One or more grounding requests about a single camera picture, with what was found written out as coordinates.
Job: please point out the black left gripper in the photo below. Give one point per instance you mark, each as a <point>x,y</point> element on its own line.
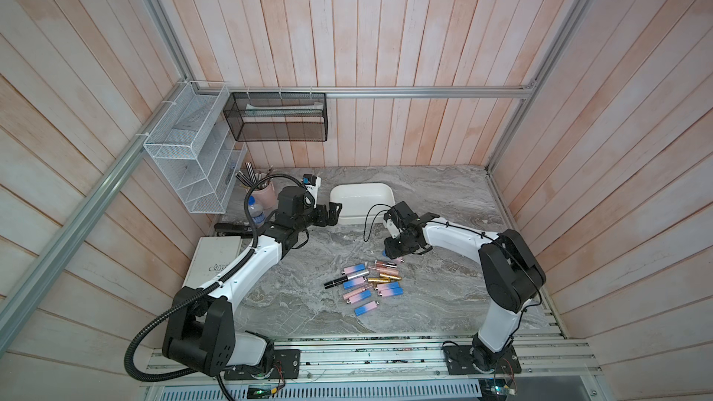
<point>322,220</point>

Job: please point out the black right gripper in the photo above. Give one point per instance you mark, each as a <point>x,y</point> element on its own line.
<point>390,251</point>

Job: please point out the pink clear lip gloss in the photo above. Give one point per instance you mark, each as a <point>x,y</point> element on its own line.
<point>385,264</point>

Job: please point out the white plastic storage box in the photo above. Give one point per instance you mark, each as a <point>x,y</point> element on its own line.
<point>361,202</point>

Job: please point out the pink blue lipstick top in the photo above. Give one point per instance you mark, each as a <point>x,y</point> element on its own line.
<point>354,269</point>

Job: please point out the pink blue lipstick tube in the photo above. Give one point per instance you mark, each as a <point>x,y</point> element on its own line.
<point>352,284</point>

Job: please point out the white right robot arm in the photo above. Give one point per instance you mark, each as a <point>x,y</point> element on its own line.
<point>512,274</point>

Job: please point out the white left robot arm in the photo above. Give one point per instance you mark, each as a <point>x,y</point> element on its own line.
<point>200,333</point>

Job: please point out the pink blue lipstick far right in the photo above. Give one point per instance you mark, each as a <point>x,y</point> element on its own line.
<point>390,292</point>

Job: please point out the pink blue lipstick middle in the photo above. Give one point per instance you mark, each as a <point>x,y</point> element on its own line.
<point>356,292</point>

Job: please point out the pink blue lipstick bottom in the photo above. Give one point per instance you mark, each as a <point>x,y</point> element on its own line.
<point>366,308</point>

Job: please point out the pink round cup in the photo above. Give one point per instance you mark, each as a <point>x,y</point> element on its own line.
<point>267,196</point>

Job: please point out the small clear water bottle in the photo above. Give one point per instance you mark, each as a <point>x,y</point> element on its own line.
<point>256,212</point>

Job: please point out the pens in cup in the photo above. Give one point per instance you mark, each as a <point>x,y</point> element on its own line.
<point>248,176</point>

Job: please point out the black stapler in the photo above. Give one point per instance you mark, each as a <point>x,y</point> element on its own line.
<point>233,230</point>

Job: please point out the white book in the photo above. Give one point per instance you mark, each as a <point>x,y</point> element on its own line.
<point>212,256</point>

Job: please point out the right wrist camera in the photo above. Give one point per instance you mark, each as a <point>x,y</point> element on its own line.
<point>392,229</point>

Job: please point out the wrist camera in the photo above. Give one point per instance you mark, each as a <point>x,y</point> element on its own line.
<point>392,229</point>
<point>312,184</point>

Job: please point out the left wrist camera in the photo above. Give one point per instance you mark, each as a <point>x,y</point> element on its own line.
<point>312,184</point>

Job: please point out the black mesh wall basket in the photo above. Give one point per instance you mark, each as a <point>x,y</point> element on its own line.
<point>277,116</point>

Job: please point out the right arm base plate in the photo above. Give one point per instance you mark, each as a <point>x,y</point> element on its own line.
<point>470,360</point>

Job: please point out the white wire mesh shelf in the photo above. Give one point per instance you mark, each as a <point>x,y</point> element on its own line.
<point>193,147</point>

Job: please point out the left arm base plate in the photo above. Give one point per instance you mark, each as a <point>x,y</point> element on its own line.
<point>276,365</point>

